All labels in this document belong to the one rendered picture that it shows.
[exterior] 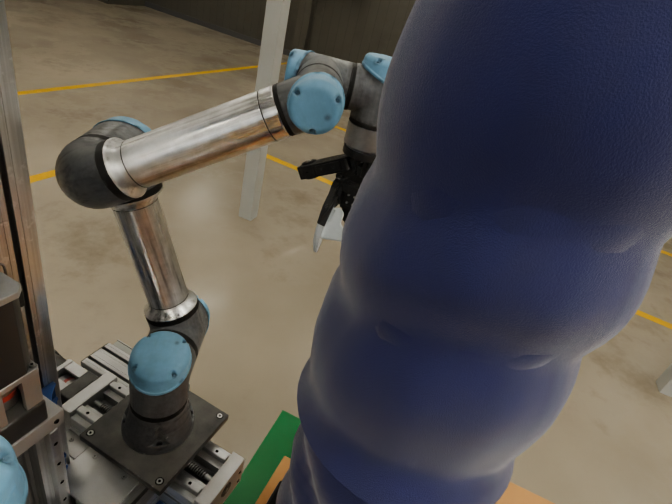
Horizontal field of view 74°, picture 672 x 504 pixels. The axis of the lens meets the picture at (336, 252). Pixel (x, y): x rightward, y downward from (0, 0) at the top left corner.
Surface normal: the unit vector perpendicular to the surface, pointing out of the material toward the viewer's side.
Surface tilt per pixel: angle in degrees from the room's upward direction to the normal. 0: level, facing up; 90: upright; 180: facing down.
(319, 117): 90
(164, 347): 8
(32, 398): 90
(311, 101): 90
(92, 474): 0
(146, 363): 8
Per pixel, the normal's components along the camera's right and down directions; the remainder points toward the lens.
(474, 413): -0.18, 0.42
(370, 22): -0.43, 0.40
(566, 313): 0.04, 0.56
